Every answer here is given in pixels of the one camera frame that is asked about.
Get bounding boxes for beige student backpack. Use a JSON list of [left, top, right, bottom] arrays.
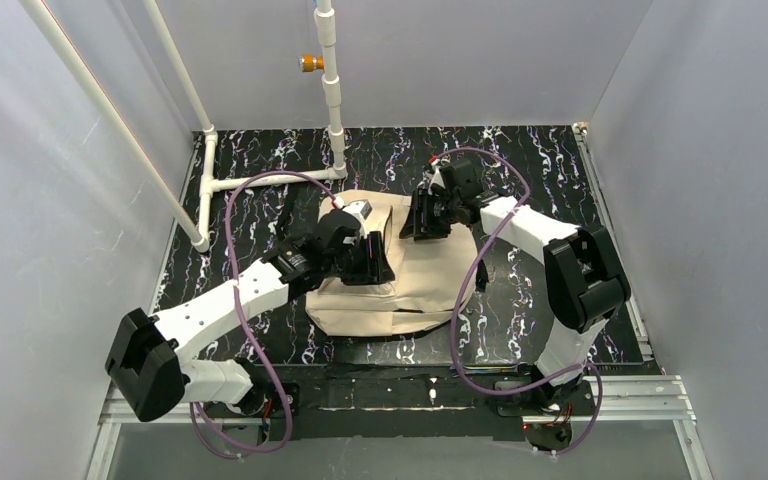
[[305, 189, 478, 337]]

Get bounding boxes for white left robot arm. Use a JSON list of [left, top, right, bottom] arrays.
[[104, 200, 395, 422]]

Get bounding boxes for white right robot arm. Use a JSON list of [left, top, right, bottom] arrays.
[[399, 157, 631, 394]]

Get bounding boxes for steel wrench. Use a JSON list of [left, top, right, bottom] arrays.
[[460, 363, 529, 377]]

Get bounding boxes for orange knob on pipe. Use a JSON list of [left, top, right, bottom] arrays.
[[299, 54, 325, 73]]

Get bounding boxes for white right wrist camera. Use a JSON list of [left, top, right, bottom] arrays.
[[422, 156, 445, 195]]

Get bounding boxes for white pvc pipe frame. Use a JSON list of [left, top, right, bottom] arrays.
[[18, 0, 350, 254]]

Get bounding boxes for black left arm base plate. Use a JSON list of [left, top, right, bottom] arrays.
[[249, 382, 301, 419]]

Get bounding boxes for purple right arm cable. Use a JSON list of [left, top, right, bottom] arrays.
[[433, 146, 605, 458]]

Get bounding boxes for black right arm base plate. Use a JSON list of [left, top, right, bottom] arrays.
[[488, 377, 596, 421]]

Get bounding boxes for aluminium rail frame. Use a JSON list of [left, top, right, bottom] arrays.
[[85, 375, 713, 479]]

